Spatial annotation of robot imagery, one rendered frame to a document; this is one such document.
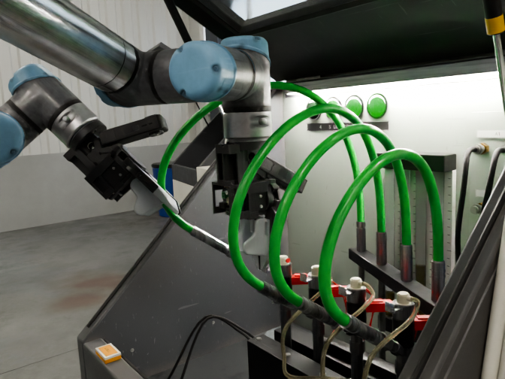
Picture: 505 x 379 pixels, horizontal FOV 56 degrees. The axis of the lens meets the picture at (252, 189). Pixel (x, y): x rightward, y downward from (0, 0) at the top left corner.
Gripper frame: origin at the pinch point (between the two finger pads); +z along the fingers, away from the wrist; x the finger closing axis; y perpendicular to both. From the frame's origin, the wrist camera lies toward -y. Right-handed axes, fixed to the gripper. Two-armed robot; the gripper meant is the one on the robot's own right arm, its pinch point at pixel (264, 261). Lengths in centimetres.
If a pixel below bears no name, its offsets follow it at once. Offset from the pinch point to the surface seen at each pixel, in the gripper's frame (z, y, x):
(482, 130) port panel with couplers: -19.7, -31.6, 19.7
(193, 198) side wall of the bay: -6.5, -5.1, -31.2
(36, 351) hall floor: 114, -9, -246
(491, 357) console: 3.8, -3.0, 36.3
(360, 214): -4.1, -23.5, 0.4
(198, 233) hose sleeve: -3.8, 5.6, -11.3
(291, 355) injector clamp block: 15.3, -1.3, 4.6
